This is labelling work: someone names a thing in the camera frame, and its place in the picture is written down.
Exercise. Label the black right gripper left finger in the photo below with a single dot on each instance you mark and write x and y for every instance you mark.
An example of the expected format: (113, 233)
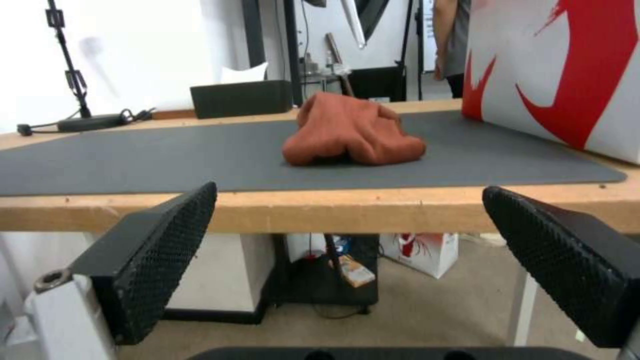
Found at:
(145, 258)

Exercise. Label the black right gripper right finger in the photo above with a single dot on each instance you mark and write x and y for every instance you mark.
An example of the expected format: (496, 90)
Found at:
(560, 258)

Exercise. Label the small white red paper bag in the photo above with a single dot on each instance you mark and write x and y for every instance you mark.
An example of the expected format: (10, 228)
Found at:
(425, 253)

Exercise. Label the white red takeout bag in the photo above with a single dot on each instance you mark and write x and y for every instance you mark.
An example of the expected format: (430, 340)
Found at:
(555, 75)

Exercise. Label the rust brown towel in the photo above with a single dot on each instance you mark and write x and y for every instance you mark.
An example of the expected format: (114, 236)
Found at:
(352, 131)

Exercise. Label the white table leg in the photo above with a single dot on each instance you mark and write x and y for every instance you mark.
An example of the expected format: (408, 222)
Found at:
(524, 300)

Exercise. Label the white cabinet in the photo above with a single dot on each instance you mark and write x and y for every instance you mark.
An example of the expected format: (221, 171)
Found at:
(220, 277)

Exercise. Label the black power adapter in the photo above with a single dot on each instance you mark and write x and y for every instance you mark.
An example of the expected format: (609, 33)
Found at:
(89, 122)

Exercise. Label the black cart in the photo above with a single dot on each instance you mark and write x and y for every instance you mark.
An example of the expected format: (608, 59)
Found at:
(325, 270)

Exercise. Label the dark grey box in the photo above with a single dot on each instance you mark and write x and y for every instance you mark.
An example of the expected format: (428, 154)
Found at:
(241, 99)

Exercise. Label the grey table mat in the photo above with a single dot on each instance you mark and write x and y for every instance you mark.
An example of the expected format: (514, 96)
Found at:
(300, 150)

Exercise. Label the orange snack box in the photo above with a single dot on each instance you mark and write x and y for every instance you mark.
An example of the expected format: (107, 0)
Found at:
(352, 272)

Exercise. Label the black tripod stand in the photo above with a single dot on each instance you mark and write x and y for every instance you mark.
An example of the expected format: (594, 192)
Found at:
(67, 60)

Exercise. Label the person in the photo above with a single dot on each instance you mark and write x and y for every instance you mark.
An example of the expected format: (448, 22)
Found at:
(451, 45)

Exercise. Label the black case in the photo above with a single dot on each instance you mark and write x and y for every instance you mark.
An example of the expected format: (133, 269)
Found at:
(376, 84)

